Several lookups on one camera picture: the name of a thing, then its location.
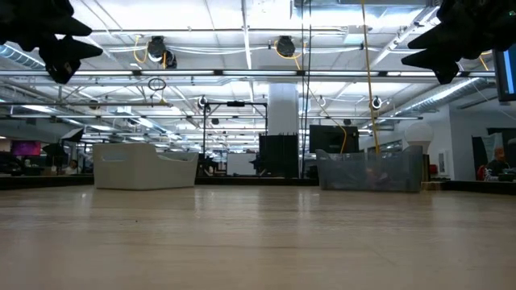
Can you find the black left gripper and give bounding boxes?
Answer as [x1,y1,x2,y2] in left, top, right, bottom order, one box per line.
[0,0,104,85]

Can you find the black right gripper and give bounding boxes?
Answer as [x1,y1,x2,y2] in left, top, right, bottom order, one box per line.
[401,0,516,85]

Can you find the computer monitor blue screen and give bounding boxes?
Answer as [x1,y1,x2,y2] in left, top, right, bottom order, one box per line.
[493,43,516,102]

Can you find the black softbox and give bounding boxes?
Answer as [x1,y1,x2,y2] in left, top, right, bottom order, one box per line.
[60,126,85,143]

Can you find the magenta lit display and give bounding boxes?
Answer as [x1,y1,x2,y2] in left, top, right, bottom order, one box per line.
[10,139,42,157]

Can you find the black monitor back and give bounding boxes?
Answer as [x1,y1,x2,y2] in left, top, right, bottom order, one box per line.
[309,123,360,154]

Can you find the white plastic bin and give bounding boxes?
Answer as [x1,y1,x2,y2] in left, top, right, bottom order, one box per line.
[92,141,199,190]

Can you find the translucent grey plastic bin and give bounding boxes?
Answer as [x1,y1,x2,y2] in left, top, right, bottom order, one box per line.
[314,144,423,193]

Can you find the white round column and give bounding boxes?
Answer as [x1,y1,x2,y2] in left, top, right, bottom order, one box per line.
[268,83,300,136]

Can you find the black cabinet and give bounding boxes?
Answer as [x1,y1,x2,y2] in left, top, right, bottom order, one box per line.
[257,134,300,179]

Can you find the white panel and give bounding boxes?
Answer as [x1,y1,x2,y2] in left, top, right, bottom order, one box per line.
[226,152,258,176]

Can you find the yellow hanging cable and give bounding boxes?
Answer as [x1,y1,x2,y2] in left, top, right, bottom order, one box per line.
[360,0,382,155]

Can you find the black ceiling cable reel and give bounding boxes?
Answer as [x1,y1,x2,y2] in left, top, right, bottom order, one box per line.
[273,35,298,58]
[145,36,178,69]

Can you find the yellow reel cable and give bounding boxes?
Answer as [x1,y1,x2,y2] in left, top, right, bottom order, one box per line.
[273,39,348,155]

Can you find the black hanging cables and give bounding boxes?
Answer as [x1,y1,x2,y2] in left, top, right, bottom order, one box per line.
[300,0,313,179]

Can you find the black camera rig frame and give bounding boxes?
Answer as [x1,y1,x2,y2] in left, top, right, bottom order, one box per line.
[202,100,269,178]

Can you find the black aluminium table frame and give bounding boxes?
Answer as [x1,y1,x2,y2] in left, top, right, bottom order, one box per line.
[0,173,516,194]

